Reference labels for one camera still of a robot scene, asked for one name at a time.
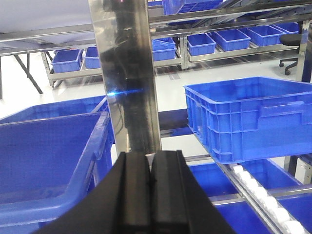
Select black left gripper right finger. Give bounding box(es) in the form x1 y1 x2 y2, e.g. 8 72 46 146
151 151 235 234

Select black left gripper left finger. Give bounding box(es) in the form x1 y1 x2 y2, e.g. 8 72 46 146
36 152 150 234

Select large blue bin left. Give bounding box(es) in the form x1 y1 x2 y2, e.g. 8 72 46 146
0 111 113 234

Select white roller track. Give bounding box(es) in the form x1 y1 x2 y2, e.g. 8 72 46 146
228 164 308 234

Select blue crate on rollers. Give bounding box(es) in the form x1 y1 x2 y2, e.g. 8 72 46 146
184 77 312 164

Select black office chair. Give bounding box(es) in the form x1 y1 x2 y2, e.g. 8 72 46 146
279 33 303 76

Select steel shelf upright post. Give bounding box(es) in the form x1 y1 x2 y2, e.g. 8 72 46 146
89 0 161 154

